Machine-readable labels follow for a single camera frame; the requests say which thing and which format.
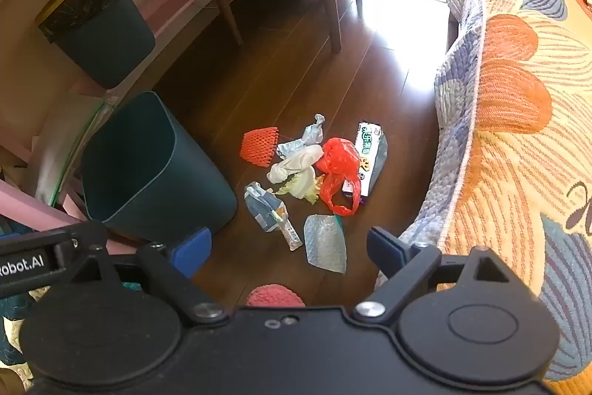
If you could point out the black bin liner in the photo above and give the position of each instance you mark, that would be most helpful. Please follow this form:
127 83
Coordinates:
83 1

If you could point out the green plastic waste bin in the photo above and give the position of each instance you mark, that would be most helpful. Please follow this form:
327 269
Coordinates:
185 173

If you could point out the napa cabbage leaf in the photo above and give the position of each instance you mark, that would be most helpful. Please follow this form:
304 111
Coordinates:
305 190

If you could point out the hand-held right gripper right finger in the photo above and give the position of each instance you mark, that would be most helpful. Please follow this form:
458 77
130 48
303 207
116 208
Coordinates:
384 251

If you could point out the floral quilted bedspread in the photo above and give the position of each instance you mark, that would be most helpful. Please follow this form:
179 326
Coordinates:
518 108

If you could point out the red plastic bag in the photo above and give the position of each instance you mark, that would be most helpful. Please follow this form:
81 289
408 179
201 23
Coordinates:
340 159

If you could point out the clear green-edged panel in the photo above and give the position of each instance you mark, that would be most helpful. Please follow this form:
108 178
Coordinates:
60 154

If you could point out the pink round scrubber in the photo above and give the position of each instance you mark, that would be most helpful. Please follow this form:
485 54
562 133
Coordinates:
275 297

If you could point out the bubble wrap piece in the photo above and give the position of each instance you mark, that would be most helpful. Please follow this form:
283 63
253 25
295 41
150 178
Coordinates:
323 244

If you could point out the blue and white packet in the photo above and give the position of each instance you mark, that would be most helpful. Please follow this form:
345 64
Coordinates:
263 207

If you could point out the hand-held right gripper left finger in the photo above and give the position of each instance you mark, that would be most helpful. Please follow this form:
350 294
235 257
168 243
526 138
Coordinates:
192 249

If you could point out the white tissue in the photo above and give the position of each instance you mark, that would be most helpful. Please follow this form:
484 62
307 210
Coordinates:
296 163

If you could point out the orange foam fruit net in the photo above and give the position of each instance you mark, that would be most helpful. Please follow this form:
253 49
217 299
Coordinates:
259 145

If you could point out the green waste bin with liner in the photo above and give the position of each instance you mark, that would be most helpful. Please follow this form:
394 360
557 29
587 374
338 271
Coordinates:
115 48

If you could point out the small purple packet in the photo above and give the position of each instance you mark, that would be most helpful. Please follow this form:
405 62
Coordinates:
350 190

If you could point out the pink wooden shelf frame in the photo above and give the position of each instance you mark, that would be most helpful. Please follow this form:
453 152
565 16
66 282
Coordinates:
185 1

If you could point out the dark floral cloth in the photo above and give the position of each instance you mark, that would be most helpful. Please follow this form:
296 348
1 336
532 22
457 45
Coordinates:
14 321

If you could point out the crumpled silver wrapper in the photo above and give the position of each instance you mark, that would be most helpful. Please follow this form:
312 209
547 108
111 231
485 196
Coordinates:
310 133

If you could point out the green and white carton box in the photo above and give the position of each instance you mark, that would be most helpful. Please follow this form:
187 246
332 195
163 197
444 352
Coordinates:
370 140

